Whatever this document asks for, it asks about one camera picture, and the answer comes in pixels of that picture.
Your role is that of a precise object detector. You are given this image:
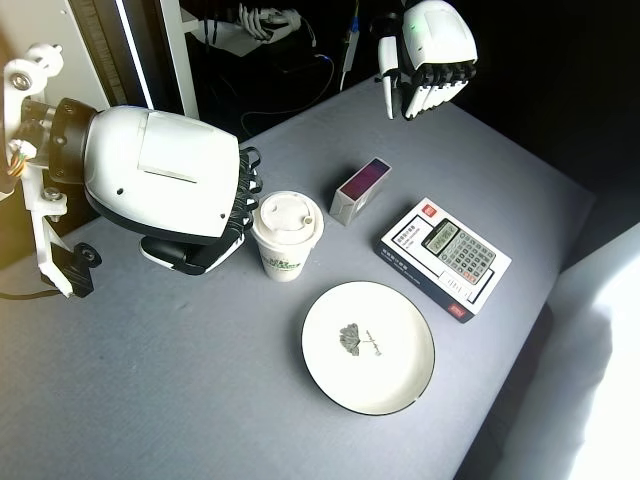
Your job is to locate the black cable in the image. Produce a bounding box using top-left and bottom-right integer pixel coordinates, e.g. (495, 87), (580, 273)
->
(239, 52), (336, 142)

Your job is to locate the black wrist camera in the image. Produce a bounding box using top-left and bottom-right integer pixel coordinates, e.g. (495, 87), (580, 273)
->
(49, 242), (104, 300)

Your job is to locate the dark brown small box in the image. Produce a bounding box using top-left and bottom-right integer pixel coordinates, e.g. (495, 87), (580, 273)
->
(328, 157), (392, 227)

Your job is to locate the grey table cloth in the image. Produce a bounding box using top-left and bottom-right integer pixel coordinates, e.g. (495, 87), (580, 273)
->
(0, 74), (599, 480)

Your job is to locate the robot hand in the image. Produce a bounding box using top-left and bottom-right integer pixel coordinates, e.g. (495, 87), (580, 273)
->
(375, 0), (479, 121)
(82, 104), (264, 276)

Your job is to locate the white lidded paper cup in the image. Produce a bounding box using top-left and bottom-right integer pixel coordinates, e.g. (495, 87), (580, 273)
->
(250, 190), (325, 284)

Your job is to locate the white cable with blue plug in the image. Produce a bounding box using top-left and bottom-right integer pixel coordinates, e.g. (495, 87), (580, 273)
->
(338, 14), (362, 92)

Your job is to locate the white plate with leaf print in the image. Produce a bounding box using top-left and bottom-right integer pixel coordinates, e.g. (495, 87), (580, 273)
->
(300, 280), (436, 416)

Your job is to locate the spare white robot hand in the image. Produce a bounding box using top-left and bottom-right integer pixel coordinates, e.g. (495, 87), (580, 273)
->
(238, 3), (303, 45)

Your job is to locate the white frame post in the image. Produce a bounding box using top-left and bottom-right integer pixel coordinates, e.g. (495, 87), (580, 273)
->
(158, 0), (201, 121)

